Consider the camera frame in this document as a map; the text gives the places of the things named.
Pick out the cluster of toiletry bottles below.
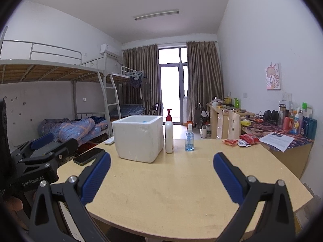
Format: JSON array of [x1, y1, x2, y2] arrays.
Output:
[[278, 101, 318, 140]]

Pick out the dark hanging clothes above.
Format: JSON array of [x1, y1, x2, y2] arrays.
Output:
[[129, 76, 142, 89]]

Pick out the desk with patterned cover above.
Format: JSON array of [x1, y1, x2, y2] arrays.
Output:
[[240, 117, 315, 179]]

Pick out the white metal bunk bed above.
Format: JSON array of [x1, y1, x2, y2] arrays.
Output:
[[0, 40, 113, 157], [105, 66, 148, 121]]

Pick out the black headphones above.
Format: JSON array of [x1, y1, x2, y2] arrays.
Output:
[[264, 110, 279, 123]]

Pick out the white spray bottle red top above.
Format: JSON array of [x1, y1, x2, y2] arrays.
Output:
[[165, 109, 174, 154]]

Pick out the ceiling tube light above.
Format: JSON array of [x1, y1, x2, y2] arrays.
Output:
[[134, 9, 180, 21]]

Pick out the clear blue spray bottle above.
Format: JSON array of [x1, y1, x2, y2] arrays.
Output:
[[185, 123, 195, 152]]

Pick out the white foam box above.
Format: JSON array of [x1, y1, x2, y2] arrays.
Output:
[[112, 115, 164, 163]]

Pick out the white air conditioner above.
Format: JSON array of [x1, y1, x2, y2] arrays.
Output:
[[100, 44, 121, 57]]

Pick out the wooden desk with drawers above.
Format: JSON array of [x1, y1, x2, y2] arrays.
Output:
[[206, 102, 256, 140]]

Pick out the blue orange quilt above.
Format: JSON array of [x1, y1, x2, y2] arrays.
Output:
[[39, 118, 109, 143]]

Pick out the black smartphone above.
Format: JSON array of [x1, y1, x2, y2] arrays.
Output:
[[73, 148, 105, 166]]

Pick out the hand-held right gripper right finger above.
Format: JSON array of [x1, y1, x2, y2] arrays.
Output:
[[213, 152, 296, 242]]

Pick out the white bunk bed ladder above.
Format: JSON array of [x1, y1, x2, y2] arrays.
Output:
[[97, 72, 122, 138]]

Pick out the large red snack packet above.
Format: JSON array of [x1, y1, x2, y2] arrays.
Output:
[[239, 134, 260, 145]]

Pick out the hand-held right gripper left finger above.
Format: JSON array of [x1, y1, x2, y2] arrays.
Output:
[[28, 152, 111, 242]]

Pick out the pink cartoon wall poster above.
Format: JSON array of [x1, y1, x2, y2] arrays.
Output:
[[265, 62, 282, 90]]

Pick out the blue checked bedding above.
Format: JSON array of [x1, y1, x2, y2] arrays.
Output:
[[110, 104, 146, 118]]

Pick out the brown curtain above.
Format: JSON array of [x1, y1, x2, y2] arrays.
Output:
[[186, 41, 225, 125], [122, 45, 162, 124]]

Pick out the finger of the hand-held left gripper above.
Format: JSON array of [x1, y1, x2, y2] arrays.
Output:
[[11, 132, 55, 157], [19, 138, 79, 167]]

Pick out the glass balcony door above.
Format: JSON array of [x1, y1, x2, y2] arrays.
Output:
[[157, 46, 188, 124]]

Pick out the wooden chair with smiley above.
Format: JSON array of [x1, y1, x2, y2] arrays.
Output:
[[228, 111, 241, 140]]

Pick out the person's left hand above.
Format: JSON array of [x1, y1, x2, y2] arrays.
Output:
[[5, 196, 25, 212]]

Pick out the printed paper sheet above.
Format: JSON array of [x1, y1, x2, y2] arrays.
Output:
[[259, 131, 295, 153]]

